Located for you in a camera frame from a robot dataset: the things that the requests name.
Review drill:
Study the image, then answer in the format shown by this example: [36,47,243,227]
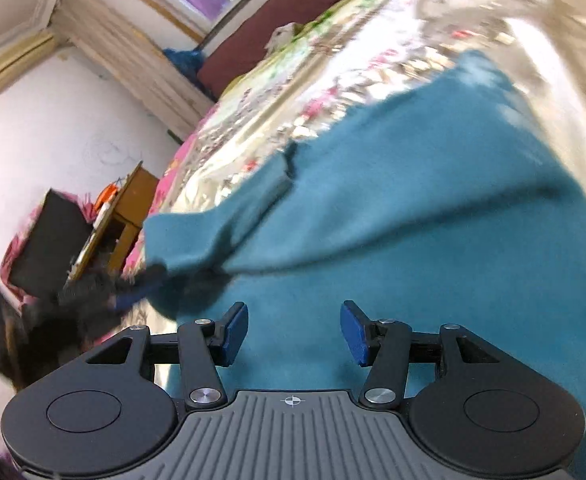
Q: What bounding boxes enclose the floral bedspread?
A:
[123,0,586,281]

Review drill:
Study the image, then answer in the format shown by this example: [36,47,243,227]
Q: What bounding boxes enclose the orange object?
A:
[90,184,124,216]

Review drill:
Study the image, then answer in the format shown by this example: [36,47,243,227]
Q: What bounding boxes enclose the beige curtain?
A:
[53,0,219,136]

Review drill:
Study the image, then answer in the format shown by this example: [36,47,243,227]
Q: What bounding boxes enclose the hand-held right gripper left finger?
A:
[86,301,250,408]

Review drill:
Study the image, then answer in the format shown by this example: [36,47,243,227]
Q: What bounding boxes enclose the dark red headboard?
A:
[195,0,389,103]

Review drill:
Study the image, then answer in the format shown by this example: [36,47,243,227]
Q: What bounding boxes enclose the cream air conditioner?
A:
[0,30,59,96]

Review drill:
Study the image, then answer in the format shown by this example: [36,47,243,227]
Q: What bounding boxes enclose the black monitor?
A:
[10,189,94,296]

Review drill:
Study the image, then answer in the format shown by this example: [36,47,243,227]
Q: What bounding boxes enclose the wooden nightstand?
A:
[68,160,161,281]

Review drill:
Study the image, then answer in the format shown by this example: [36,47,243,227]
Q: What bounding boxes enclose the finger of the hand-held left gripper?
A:
[110,262,171,311]

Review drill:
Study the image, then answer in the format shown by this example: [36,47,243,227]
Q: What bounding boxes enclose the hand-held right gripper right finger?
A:
[340,300,504,407]

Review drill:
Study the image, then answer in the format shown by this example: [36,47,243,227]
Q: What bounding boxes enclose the clear plastic sheet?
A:
[173,0,548,211]

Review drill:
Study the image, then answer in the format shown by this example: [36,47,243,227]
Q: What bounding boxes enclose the small white cloth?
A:
[264,22,304,53]

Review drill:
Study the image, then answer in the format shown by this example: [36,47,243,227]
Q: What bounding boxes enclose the teal knit sweater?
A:
[143,50,586,480]

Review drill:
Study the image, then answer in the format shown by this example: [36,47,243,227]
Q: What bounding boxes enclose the blue bag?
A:
[163,47,206,81]

